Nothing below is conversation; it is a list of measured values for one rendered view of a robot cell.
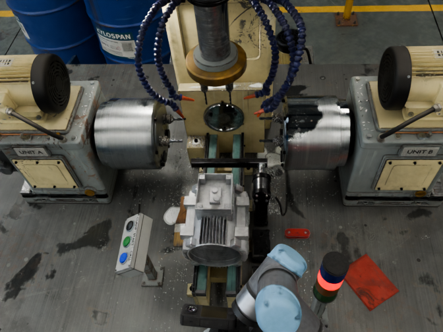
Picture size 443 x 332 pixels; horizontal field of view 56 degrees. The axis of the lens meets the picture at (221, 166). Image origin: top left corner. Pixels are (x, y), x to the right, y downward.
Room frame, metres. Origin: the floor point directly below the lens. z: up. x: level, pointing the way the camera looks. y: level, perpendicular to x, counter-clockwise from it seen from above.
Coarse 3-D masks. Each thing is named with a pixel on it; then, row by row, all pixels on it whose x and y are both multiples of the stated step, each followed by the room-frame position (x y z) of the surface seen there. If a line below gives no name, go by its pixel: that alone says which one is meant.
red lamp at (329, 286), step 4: (320, 276) 0.35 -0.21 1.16; (320, 280) 0.35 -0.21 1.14; (320, 284) 0.35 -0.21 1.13; (324, 284) 0.34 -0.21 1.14; (328, 284) 0.33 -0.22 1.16; (332, 284) 0.33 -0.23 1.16; (336, 284) 0.33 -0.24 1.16; (340, 284) 0.33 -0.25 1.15; (324, 288) 0.34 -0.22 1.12; (328, 288) 0.33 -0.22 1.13; (332, 288) 0.33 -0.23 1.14; (336, 288) 0.33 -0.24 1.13
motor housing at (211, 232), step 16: (192, 208) 0.64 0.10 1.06; (240, 208) 0.62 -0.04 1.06; (192, 224) 0.59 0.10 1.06; (208, 224) 0.56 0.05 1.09; (224, 224) 0.56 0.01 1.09; (240, 224) 0.57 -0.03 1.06; (208, 240) 0.51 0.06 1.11; (224, 240) 0.51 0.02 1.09; (192, 256) 0.52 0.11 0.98; (208, 256) 0.53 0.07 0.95; (224, 256) 0.53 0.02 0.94; (240, 256) 0.50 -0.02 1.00
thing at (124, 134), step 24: (96, 120) 0.96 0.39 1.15; (120, 120) 0.94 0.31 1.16; (144, 120) 0.93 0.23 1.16; (168, 120) 1.00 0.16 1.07; (96, 144) 0.90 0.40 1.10; (120, 144) 0.88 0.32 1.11; (144, 144) 0.87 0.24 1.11; (168, 144) 1.01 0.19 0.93; (120, 168) 0.87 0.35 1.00; (144, 168) 0.86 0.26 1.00
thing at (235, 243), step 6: (192, 186) 0.71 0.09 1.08; (240, 186) 0.68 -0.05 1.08; (192, 192) 0.69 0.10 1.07; (240, 192) 0.67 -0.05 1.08; (186, 240) 0.53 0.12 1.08; (192, 240) 0.52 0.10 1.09; (234, 240) 0.51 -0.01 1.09; (240, 240) 0.51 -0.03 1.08; (186, 246) 0.51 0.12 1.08; (192, 246) 0.51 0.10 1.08; (234, 246) 0.49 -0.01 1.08; (240, 246) 0.49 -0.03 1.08; (192, 264) 0.51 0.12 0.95; (198, 264) 0.51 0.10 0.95; (240, 264) 0.49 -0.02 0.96
